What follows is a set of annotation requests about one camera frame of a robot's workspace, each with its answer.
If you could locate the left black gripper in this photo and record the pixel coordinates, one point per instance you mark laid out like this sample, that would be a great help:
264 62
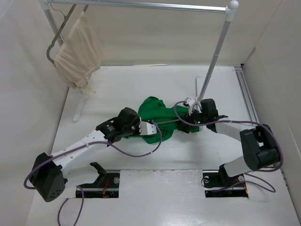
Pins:
136 121

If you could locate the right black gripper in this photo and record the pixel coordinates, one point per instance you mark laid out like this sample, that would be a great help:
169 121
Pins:
188 117

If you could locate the green t shirt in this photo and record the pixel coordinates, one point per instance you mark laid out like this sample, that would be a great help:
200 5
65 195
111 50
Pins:
154 109

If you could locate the grey clothes hanger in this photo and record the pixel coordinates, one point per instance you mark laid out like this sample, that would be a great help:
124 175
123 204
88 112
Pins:
167 122

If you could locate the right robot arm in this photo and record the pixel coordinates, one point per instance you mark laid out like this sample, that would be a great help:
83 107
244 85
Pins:
260 147

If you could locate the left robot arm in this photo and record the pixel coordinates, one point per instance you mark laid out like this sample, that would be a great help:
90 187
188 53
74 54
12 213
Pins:
52 174

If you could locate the grey hanger with beige garment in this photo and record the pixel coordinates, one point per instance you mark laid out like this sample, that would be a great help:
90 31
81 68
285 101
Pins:
58 38

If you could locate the beige hanging garment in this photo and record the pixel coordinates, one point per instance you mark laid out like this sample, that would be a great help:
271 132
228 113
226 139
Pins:
79 56

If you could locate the metal clothes rack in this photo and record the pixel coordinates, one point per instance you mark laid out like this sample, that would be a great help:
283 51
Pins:
229 12

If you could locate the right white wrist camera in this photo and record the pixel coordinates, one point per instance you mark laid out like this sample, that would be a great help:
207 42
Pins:
191 104

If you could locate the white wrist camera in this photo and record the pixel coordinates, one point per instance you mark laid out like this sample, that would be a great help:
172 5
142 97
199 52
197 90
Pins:
191 104
146 128

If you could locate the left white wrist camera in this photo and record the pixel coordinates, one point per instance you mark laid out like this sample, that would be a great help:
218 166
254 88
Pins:
146 128

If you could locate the aluminium rail on table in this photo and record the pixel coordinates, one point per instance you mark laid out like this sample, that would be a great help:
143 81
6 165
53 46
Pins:
246 94

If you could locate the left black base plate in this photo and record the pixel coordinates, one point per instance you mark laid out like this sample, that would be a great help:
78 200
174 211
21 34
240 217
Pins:
103 187

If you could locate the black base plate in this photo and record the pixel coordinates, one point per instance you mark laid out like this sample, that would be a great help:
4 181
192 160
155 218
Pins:
103 187
215 187

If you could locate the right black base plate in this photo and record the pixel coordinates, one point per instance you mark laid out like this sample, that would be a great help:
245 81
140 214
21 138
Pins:
215 187

